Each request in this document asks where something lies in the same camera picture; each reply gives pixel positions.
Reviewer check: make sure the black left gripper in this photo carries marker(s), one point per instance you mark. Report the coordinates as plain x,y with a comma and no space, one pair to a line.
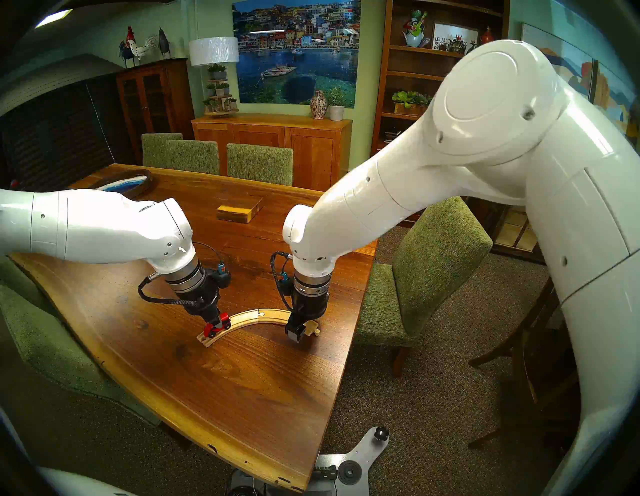
200,300

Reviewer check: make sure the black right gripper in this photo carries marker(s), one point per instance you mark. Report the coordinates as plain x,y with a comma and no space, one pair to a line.
310,305

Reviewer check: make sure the red toy train car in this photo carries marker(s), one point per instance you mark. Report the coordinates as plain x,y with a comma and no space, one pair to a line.
226,322

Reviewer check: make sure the curved wooden track piece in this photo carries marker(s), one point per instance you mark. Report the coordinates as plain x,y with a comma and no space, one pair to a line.
245,317
275,315

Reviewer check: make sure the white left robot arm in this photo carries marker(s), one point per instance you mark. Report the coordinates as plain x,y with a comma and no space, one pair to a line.
100,225

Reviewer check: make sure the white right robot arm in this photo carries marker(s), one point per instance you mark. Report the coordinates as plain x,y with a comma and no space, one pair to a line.
475,150

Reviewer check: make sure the rectangular wooden block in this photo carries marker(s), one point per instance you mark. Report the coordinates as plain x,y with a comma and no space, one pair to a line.
240,210

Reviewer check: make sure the green upholstered dining chair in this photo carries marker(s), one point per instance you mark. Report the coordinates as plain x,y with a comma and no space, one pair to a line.
192,157
55,350
260,164
435,255
152,148

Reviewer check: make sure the dark bowl blue inside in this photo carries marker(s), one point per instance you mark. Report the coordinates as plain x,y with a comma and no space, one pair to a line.
125,182

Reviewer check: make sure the light wooden sideboard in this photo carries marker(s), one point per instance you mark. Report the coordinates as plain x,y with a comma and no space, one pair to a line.
270,145

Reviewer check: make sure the small stack of books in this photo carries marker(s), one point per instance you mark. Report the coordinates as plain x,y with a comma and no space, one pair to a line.
391,136

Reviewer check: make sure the green plant white pot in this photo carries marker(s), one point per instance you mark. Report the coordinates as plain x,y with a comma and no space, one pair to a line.
336,112

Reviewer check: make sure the dark wooden glass cabinet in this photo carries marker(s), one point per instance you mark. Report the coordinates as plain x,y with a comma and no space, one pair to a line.
152,105

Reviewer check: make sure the patterned ceramic vase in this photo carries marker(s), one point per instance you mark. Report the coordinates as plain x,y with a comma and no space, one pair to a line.
318,105

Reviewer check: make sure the tiered stand with plants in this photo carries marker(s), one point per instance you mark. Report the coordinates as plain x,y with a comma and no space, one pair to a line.
219,90

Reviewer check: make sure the dark wooden chair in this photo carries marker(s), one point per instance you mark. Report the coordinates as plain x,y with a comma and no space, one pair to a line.
530,360

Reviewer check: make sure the wooden framed glass door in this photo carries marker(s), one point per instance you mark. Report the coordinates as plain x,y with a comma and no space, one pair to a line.
517,235

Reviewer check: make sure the dark window blind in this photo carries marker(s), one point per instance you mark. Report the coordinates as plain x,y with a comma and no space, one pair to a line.
55,125

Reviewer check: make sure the succulents in wooden planter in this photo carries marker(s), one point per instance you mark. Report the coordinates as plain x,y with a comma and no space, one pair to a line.
410,102

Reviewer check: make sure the white drum lamp shade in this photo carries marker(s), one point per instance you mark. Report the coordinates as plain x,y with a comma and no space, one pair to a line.
214,51

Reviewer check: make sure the dark rooster figurine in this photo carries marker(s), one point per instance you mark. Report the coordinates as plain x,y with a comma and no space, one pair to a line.
126,53

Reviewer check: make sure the dark slim bird figurine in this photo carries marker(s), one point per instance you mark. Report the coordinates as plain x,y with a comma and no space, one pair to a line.
164,43

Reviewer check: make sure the brown wooden bookshelf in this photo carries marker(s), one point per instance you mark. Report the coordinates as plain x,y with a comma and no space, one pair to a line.
400,70

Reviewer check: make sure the white rooster figurine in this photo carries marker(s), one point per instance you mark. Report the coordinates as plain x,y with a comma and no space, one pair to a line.
140,48

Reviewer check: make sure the colourful bird figurine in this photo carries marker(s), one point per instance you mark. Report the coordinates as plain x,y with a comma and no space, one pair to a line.
415,30

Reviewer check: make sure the framed white text sign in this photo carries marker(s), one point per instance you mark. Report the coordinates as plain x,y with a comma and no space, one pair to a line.
452,32

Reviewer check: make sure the ceiling light panel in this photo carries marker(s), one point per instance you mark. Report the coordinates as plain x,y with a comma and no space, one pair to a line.
53,18

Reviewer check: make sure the red lidded jar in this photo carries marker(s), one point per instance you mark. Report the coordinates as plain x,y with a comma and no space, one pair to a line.
486,36

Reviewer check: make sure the black left wrist camera module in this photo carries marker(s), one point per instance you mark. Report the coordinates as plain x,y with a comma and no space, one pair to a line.
222,279

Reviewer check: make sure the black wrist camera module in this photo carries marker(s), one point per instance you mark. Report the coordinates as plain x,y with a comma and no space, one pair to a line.
222,279
286,285

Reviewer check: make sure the black right wrist camera module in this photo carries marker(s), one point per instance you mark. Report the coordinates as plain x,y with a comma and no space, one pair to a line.
286,285

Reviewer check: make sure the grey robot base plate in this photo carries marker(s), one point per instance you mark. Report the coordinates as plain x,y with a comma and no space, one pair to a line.
355,462

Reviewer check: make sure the harbour town wall painting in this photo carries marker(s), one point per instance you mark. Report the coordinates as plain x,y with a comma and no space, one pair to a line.
295,50

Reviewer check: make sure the abstract landscape wall art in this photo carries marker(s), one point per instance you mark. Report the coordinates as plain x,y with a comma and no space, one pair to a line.
615,100
565,55

